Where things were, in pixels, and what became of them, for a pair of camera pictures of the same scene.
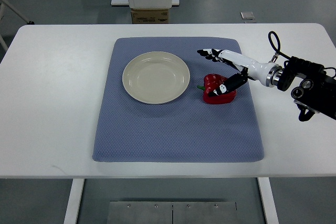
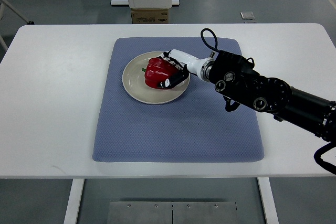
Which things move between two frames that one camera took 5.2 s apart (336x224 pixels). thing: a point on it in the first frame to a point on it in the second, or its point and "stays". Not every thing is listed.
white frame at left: [3, 1] stays
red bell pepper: [211, 82] to [157, 70]
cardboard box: [150, 16] stays
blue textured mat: [188, 129] stays
